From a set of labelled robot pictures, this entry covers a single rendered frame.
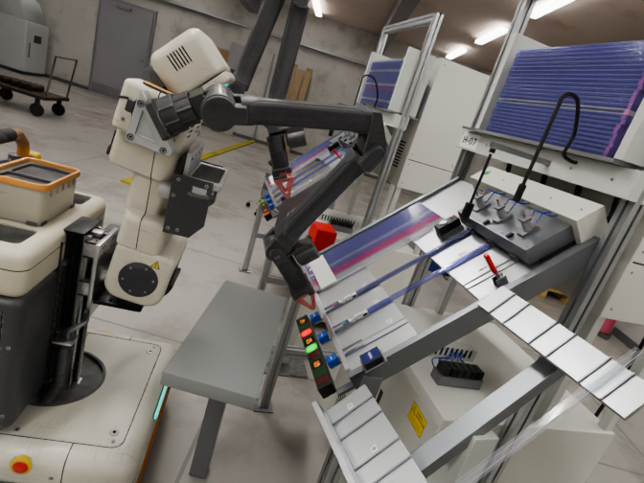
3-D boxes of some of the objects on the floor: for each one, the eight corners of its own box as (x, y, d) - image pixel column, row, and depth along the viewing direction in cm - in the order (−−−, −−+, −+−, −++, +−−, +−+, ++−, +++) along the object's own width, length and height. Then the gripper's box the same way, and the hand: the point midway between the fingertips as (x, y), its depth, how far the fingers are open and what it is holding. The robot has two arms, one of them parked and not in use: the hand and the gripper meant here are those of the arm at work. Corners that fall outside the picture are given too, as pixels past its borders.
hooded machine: (46, 78, 1024) (53, 5, 976) (24, 75, 953) (31, -4, 906) (11, 67, 1020) (17, -7, 973) (-12, 63, 950) (-8, -16, 903)
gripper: (278, 268, 131) (301, 306, 137) (282, 283, 121) (307, 323, 128) (297, 258, 131) (320, 295, 137) (303, 271, 121) (327, 311, 128)
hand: (312, 307), depth 132 cm, fingers closed
